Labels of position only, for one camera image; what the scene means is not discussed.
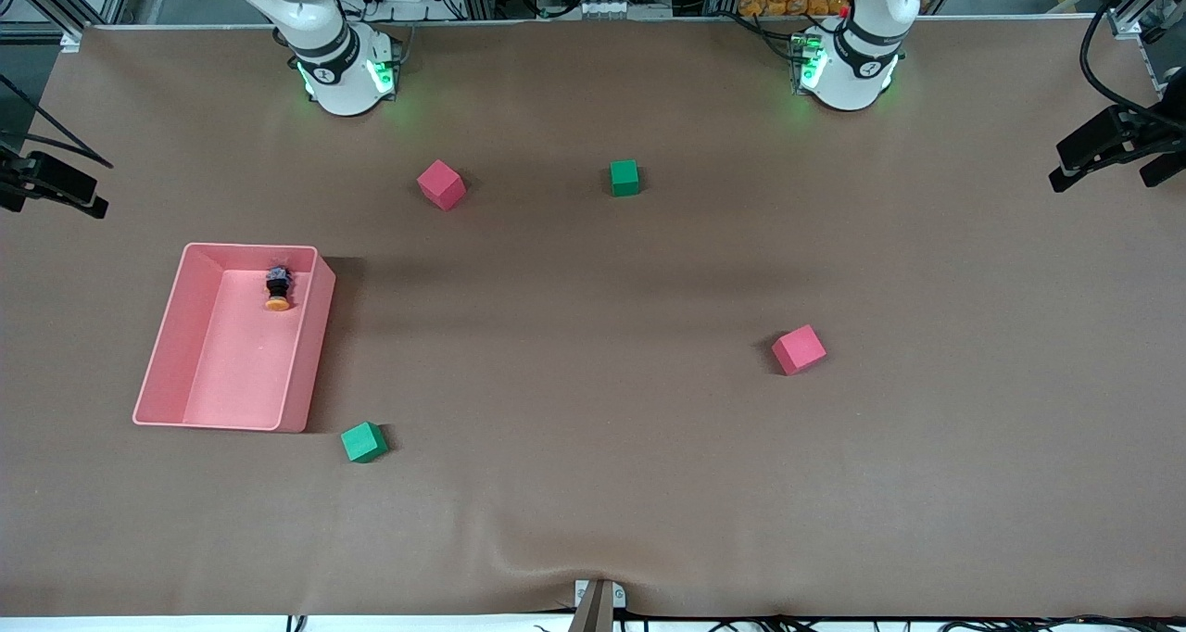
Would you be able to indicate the pink foam cube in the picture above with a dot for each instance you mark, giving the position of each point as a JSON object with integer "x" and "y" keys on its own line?
{"x": 440, "y": 185}
{"x": 799, "y": 350}

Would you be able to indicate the yellow capped push button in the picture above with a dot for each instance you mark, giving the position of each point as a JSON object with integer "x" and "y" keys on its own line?
{"x": 277, "y": 287}

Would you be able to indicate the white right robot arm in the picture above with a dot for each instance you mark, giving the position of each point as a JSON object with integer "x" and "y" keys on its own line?
{"x": 343, "y": 85}

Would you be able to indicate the pink plastic bin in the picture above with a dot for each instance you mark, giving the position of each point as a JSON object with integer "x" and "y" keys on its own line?
{"x": 241, "y": 354}

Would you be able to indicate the green foam cube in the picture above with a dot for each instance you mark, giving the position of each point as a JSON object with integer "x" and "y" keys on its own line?
{"x": 362, "y": 443}
{"x": 624, "y": 178}

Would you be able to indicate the aluminium frame profile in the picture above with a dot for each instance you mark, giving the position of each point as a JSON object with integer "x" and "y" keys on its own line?
{"x": 1126, "y": 22}
{"x": 56, "y": 6}

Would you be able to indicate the brown table mat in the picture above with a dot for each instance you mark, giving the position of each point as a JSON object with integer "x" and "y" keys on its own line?
{"x": 593, "y": 428}

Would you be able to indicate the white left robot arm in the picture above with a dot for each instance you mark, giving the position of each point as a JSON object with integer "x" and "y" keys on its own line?
{"x": 857, "y": 76}

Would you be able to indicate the aluminium camera mount post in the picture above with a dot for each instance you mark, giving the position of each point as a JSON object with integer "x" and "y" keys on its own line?
{"x": 598, "y": 609}

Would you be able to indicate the white terminal block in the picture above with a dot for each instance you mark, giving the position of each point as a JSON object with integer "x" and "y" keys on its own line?
{"x": 621, "y": 7}

